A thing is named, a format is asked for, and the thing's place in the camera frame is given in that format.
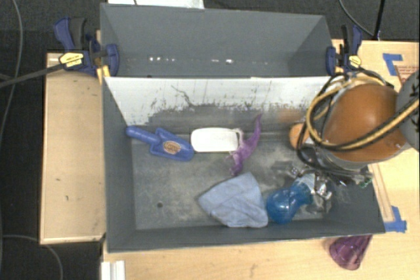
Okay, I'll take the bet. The purple cloth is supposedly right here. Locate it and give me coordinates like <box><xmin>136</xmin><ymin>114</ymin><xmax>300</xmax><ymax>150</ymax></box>
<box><xmin>224</xmin><ymin>113</ymin><xmax>263</xmax><ymax>176</ymax></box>

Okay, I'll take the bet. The pale wood flat board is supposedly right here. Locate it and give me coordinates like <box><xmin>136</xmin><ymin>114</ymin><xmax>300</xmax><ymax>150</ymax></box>
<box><xmin>39</xmin><ymin>52</ymin><xmax>107</xmax><ymax>245</ymax></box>

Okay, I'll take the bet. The orange ball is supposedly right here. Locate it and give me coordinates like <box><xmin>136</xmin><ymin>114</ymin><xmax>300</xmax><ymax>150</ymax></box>
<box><xmin>288</xmin><ymin>123</ymin><xmax>310</xmax><ymax>150</ymax></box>

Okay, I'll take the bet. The grey metal bin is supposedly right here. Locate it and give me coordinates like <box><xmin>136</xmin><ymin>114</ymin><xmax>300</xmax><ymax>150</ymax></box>
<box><xmin>98</xmin><ymin>2</ymin><xmax>387</xmax><ymax>253</ymax></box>

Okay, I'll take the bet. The light blue cloth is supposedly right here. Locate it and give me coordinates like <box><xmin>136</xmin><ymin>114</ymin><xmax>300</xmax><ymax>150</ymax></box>
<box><xmin>197</xmin><ymin>172</ymin><xmax>269</xmax><ymax>229</ymax></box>

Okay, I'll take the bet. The purple plastic cup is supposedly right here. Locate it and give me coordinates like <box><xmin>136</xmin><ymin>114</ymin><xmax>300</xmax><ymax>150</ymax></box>
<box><xmin>328</xmin><ymin>234</ymin><xmax>373</xmax><ymax>271</ymax></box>

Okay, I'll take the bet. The blue plastic bottle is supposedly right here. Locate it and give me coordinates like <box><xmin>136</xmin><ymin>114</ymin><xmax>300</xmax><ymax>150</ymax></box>
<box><xmin>265</xmin><ymin>172</ymin><xmax>318</xmax><ymax>226</ymax></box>

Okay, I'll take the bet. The blue toy trowel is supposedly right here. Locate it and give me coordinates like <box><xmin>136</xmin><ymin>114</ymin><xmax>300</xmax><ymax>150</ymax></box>
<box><xmin>125</xmin><ymin>125</ymin><xmax>196</xmax><ymax>162</ymax></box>

